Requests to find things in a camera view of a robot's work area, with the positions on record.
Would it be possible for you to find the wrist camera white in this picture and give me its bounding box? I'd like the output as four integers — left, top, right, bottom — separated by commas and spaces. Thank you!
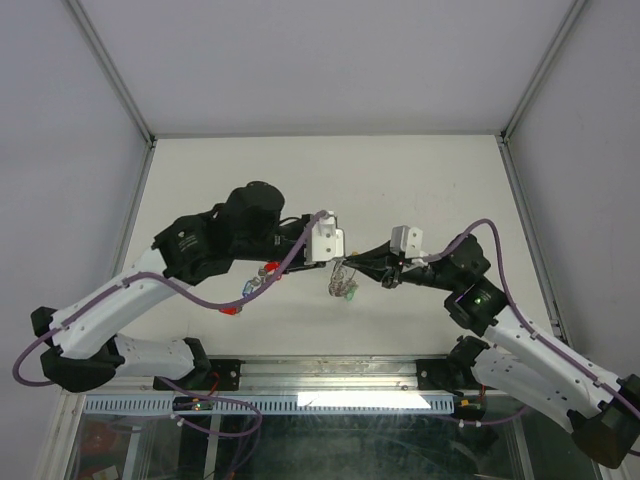
305, 211, 345, 264
389, 225, 426, 265

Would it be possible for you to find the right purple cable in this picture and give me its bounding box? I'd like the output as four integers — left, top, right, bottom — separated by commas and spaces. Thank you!
424, 217, 640, 431

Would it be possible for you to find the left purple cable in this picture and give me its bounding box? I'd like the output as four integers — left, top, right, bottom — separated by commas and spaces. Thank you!
12, 209, 334, 441

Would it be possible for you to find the red solid key tag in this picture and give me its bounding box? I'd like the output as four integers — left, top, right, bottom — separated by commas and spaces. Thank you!
264, 262, 280, 274

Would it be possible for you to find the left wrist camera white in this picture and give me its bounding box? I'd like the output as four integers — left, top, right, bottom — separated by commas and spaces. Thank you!
305, 211, 345, 264

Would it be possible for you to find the aluminium mounting rail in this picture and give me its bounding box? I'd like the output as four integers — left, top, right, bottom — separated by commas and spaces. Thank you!
178, 355, 481, 395

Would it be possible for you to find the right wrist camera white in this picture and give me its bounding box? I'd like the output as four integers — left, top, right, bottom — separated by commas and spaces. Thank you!
389, 225, 426, 265

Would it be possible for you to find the right aluminium frame post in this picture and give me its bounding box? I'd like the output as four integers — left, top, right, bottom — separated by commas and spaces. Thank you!
500, 0, 591, 143

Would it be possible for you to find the purple cable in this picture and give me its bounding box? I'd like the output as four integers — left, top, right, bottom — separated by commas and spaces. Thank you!
424, 217, 640, 431
12, 209, 334, 441

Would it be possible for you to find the left aluminium frame post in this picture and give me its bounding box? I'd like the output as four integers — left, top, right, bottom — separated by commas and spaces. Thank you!
61, 0, 156, 148

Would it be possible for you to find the aluminium frame post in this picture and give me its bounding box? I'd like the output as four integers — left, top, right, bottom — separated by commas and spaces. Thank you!
61, 0, 156, 148
500, 0, 591, 143

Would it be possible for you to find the grey slotted cable duct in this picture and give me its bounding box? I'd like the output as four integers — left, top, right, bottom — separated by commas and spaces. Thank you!
84, 391, 454, 416

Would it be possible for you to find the large grey keyring yellow handle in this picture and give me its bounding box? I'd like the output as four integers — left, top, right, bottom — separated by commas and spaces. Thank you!
327, 258, 359, 302

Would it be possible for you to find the blue key tag with key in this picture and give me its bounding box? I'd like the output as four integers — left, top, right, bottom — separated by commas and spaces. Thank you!
242, 279, 261, 297

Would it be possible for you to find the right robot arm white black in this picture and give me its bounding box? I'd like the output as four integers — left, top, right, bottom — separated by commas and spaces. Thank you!
345, 234, 639, 469

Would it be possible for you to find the green key tag right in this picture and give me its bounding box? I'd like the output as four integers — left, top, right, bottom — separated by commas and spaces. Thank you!
345, 287, 357, 302

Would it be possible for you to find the red key tag with key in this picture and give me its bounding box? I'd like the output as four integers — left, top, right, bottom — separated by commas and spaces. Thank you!
219, 306, 243, 316

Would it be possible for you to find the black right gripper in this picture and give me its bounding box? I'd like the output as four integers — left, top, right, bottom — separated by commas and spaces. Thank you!
344, 240, 460, 293

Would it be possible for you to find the silver key pair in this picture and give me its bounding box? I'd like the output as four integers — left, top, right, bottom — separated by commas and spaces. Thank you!
251, 268, 268, 287

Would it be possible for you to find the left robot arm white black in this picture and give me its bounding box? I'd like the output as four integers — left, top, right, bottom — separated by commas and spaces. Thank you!
31, 181, 345, 393

